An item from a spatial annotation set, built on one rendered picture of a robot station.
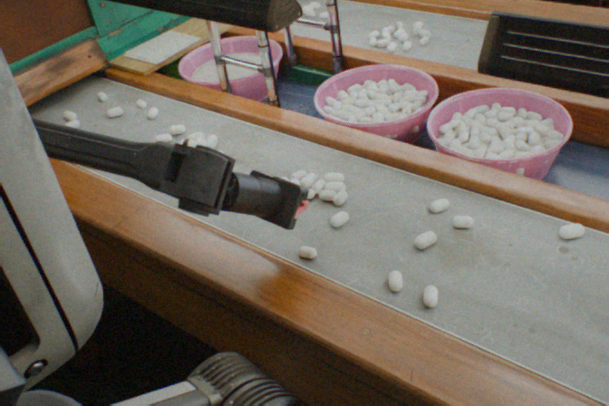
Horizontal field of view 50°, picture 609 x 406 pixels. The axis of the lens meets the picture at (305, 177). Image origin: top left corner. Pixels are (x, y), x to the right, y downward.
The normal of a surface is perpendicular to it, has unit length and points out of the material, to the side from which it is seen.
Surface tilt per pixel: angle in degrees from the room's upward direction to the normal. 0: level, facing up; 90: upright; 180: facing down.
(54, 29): 90
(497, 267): 0
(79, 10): 90
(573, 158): 0
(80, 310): 90
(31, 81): 67
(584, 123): 90
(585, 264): 0
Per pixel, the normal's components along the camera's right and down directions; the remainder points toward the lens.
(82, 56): 0.66, -0.08
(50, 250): 0.89, 0.15
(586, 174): -0.13, -0.81
